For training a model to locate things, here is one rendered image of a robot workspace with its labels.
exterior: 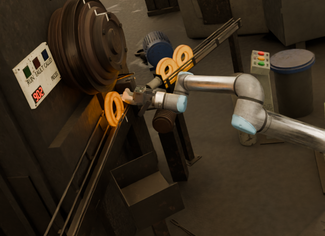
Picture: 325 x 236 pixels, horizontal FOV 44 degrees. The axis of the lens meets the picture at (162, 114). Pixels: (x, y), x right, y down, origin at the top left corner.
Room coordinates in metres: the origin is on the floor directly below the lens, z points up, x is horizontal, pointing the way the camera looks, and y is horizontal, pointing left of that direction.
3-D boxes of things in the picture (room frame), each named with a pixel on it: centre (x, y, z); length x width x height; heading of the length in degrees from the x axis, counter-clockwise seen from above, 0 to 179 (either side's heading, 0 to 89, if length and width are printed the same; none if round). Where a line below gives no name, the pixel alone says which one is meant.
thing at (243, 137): (2.28, -0.53, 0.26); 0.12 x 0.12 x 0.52
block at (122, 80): (2.10, 0.16, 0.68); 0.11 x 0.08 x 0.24; 70
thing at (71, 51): (1.88, 0.23, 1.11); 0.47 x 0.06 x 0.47; 160
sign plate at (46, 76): (1.60, 0.45, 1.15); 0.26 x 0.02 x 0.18; 160
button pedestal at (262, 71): (2.27, -0.70, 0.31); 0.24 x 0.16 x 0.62; 160
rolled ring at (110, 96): (1.88, 0.24, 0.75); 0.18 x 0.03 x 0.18; 160
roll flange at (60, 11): (1.91, 0.30, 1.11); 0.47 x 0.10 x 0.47; 160
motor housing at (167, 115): (2.14, -0.01, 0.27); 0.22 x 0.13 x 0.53; 160
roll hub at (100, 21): (1.85, 0.14, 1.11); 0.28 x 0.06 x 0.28; 160
